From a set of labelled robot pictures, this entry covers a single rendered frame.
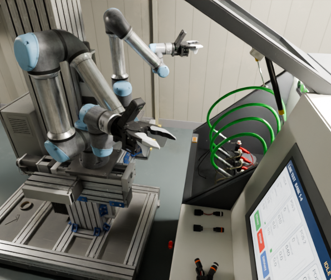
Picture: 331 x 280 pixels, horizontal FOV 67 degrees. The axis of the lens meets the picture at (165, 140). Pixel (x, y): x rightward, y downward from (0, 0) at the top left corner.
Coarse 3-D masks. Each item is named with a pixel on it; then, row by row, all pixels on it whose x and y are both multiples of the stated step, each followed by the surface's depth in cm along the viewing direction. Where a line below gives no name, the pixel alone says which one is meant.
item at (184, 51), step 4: (172, 44) 164; (180, 44) 166; (184, 44) 165; (188, 44) 166; (172, 48) 164; (176, 48) 167; (180, 48) 168; (184, 48) 166; (172, 52) 166; (176, 52) 169; (180, 52) 169; (184, 52) 169; (188, 52) 169; (172, 56) 170; (180, 56) 171; (184, 56) 170
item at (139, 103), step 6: (132, 102) 72; (138, 102) 72; (144, 102) 74; (126, 108) 74; (132, 108) 72; (138, 108) 73; (126, 114) 75; (132, 114) 75; (120, 120) 77; (126, 120) 75; (132, 120) 79; (120, 126) 78
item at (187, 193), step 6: (198, 138) 164; (192, 144) 158; (192, 150) 153; (192, 156) 148; (192, 162) 143; (192, 168) 138; (186, 174) 134; (192, 174) 134; (186, 180) 130; (192, 180) 131; (186, 186) 127; (192, 186) 127; (186, 192) 123; (186, 198) 120
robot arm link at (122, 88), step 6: (114, 84) 158; (120, 84) 158; (126, 84) 159; (114, 90) 157; (120, 90) 155; (126, 90) 156; (120, 96) 157; (126, 96) 158; (120, 102) 159; (126, 102) 160
